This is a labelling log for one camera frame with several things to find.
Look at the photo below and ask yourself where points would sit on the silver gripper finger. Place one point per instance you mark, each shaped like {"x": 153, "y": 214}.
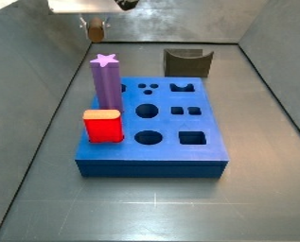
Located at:
{"x": 106, "y": 23}
{"x": 83, "y": 23}

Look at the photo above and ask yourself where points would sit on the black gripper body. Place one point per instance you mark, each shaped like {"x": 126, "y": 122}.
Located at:
{"x": 126, "y": 4}

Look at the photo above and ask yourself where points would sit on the brown round cylinder peg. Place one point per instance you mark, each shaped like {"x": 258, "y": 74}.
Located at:
{"x": 95, "y": 32}

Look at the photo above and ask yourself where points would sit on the purple star peg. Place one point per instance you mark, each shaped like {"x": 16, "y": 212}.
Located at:
{"x": 106, "y": 74}

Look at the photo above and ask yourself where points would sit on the black curved cradle stand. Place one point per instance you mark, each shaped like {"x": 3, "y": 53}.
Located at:
{"x": 186, "y": 63}

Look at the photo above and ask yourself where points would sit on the red rounded peg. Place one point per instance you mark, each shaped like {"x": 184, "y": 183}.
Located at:
{"x": 103, "y": 126}

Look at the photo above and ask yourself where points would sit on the blue shape sorter block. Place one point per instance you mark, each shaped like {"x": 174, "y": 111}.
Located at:
{"x": 172, "y": 134}

